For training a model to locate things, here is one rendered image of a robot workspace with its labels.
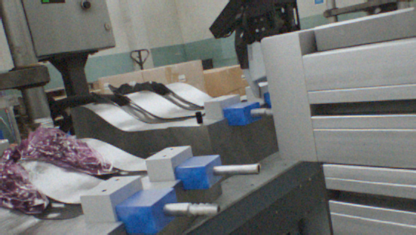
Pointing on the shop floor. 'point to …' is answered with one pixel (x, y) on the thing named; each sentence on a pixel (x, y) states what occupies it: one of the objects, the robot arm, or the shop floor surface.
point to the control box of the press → (68, 38)
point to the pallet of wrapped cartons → (182, 73)
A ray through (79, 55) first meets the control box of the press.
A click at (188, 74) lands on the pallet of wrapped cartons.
